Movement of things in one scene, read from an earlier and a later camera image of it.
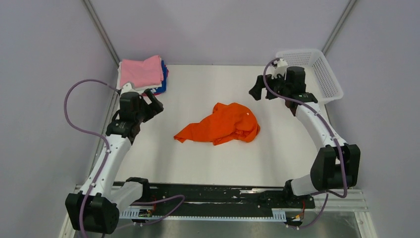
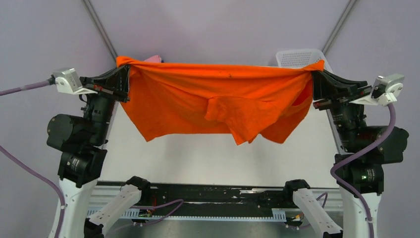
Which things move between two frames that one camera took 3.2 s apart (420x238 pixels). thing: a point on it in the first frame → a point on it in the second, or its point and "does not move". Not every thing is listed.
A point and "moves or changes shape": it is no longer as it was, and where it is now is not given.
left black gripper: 155,107 → 117,80
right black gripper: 256,91 → 326,84
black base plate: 220,199 does not move
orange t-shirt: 227,123 moves or changes shape
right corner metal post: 338,26 does not move
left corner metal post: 91,10 does not move
